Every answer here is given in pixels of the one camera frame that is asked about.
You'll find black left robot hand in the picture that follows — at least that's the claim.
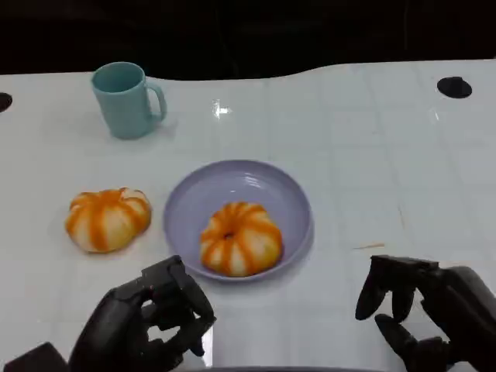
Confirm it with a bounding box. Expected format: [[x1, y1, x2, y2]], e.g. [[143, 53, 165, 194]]
[[68, 254, 217, 372]]

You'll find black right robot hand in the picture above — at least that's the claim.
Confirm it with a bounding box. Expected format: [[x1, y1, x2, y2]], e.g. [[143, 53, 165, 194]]
[[355, 254, 496, 372]]

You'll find orange and white bread roll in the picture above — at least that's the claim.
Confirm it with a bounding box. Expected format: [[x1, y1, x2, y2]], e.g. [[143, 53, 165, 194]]
[[64, 187, 152, 255], [199, 201, 284, 278]]

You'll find lilac plate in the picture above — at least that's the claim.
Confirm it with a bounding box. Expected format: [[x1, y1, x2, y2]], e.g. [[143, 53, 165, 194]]
[[162, 158, 314, 283]]

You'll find pale green mug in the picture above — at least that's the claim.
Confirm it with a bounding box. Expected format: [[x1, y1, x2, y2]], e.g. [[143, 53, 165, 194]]
[[91, 60, 168, 140]]

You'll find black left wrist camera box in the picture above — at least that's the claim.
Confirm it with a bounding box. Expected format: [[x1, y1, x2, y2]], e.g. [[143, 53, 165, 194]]
[[2, 341, 73, 372]]

